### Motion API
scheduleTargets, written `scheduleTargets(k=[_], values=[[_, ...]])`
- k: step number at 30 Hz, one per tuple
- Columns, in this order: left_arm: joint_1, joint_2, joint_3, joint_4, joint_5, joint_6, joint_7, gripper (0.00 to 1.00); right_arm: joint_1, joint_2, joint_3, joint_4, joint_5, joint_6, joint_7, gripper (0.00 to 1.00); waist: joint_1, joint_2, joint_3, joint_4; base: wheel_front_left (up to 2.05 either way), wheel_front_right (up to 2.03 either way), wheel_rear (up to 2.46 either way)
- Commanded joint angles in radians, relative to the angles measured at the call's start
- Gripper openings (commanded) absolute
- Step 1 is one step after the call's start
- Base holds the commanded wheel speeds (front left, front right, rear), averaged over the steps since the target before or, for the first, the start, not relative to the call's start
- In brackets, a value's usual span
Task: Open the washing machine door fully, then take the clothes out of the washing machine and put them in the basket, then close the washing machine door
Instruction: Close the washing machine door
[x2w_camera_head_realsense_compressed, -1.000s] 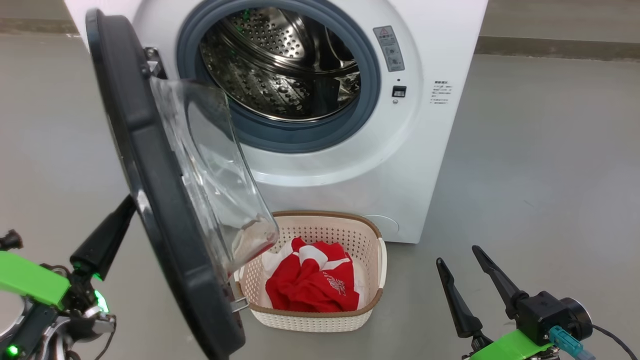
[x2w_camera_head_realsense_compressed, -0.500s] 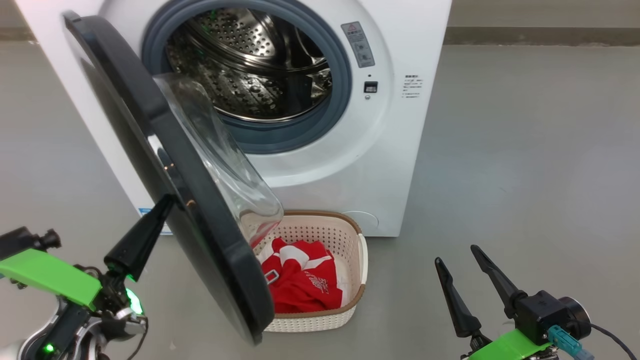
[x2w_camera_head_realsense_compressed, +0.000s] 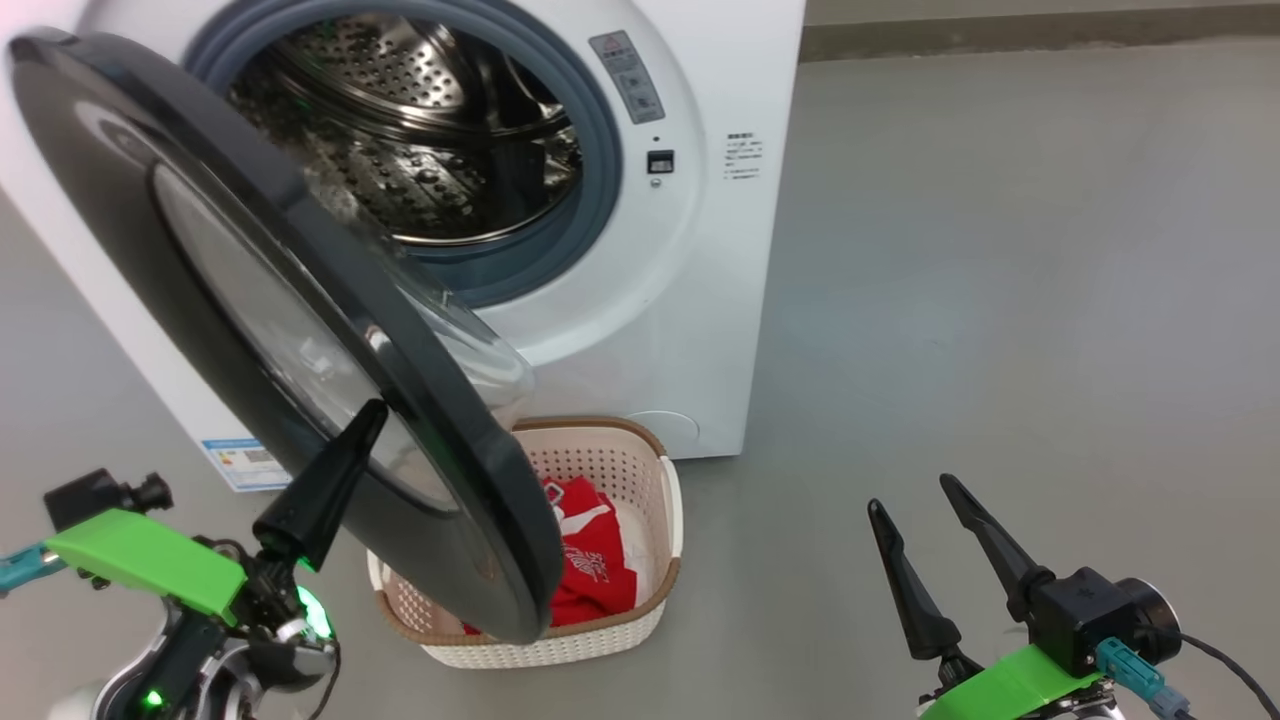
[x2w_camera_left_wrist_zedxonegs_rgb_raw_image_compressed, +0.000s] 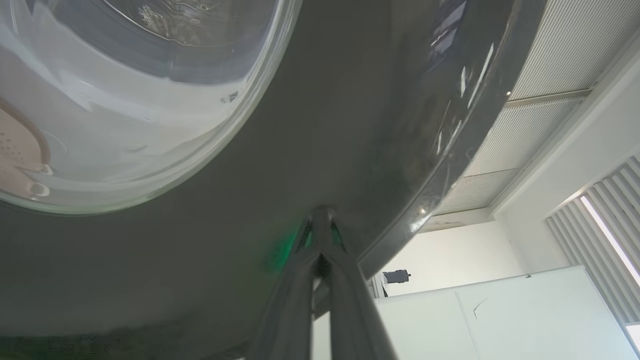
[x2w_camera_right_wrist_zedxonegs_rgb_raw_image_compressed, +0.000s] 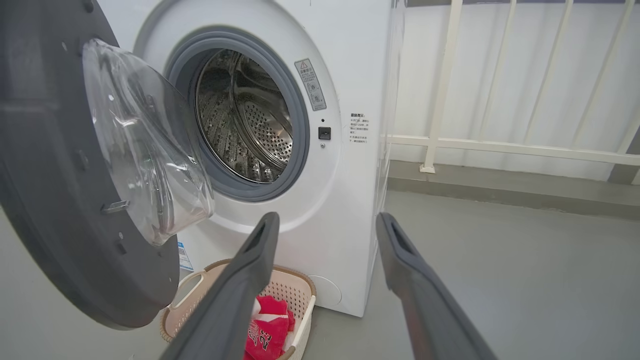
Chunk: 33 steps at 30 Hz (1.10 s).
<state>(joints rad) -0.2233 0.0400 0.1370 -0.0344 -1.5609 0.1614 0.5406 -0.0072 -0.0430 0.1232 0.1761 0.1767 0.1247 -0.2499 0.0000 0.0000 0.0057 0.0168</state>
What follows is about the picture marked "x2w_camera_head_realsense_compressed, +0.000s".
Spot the grey warning sticker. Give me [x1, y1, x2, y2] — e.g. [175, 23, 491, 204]
[588, 30, 667, 126]

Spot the red garment with white print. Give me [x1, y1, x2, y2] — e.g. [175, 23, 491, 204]
[462, 477, 639, 636]

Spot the dark round washing machine door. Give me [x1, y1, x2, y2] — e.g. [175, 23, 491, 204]
[5, 28, 566, 646]

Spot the cream perforated laundry basket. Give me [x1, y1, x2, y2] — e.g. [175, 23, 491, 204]
[365, 417, 684, 669]

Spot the white washing machine body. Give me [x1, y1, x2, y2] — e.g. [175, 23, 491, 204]
[0, 0, 806, 496]

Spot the black cable with teal connector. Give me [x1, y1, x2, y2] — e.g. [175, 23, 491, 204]
[1095, 638, 1191, 720]
[0, 545, 69, 598]

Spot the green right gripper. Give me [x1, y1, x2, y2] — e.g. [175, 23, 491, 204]
[867, 473, 1106, 720]

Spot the thin black cable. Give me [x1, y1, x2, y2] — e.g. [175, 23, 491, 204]
[1178, 630, 1280, 720]

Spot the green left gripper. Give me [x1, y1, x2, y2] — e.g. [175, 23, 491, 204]
[45, 398, 391, 621]

